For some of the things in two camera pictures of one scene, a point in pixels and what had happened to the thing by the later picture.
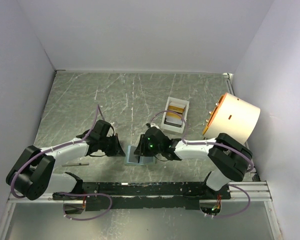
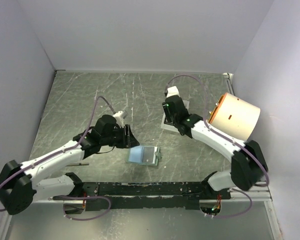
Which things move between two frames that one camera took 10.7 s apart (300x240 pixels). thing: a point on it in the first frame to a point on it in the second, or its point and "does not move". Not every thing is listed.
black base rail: [102, 196] does not move
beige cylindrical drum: [233, 116] does not move
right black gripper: [141, 150] to [166, 112]
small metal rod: [75, 164] does not move
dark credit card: [132, 157] to [148, 154]
